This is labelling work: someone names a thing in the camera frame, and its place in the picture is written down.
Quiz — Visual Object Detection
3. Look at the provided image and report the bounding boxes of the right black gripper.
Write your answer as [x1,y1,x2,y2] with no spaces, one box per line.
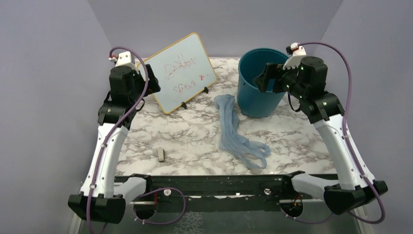
[253,60,308,100]

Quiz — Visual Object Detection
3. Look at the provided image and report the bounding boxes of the blue plastic trash bag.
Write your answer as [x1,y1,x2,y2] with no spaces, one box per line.
[214,94,271,169]

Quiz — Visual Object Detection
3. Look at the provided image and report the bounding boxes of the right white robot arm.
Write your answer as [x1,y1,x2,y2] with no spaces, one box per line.
[254,56,388,215]

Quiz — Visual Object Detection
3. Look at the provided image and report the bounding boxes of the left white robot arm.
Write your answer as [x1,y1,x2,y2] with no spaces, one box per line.
[68,64,160,224]

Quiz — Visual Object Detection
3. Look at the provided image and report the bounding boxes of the teal plastic trash bin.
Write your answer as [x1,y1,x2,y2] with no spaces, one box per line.
[237,48,290,119]

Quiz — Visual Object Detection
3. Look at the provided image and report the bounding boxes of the yellow framed whiteboard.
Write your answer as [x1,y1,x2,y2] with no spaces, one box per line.
[144,33,217,114]

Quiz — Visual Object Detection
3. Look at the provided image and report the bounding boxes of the small grey eraser block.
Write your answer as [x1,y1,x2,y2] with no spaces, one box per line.
[157,147,165,162]

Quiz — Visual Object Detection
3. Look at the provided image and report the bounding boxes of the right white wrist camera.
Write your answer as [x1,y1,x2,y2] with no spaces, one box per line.
[282,42,307,70]

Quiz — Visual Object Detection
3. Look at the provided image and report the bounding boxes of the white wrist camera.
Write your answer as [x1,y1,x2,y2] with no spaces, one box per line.
[109,51,137,70]
[282,42,307,70]

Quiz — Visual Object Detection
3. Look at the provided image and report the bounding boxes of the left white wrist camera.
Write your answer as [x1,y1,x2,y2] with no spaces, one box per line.
[109,51,137,70]

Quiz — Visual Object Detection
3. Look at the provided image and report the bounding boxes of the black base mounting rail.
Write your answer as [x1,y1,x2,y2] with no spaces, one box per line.
[113,174,339,214]

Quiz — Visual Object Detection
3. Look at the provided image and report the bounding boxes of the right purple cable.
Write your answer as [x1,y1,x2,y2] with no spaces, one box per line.
[298,42,386,225]

